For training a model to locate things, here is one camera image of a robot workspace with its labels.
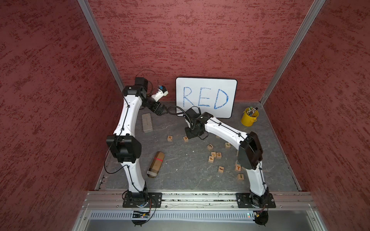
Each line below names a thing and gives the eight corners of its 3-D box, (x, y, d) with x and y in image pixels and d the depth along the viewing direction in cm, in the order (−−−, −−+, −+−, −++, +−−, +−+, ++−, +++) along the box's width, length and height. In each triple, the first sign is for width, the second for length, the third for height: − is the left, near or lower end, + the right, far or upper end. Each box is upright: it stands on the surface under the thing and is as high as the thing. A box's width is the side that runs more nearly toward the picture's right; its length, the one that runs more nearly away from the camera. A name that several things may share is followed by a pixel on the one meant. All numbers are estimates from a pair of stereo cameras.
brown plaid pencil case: (146, 176, 84) (145, 174, 81) (158, 152, 93) (157, 150, 91) (155, 179, 82) (154, 177, 80) (166, 155, 92) (165, 153, 90)
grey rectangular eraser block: (144, 133, 103) (143, 130, 100) (142, 116, 113) (141, 113, 110) (153, 131, 104) (152, 128, 101) (150, 115, 114) (149, 112, 111)
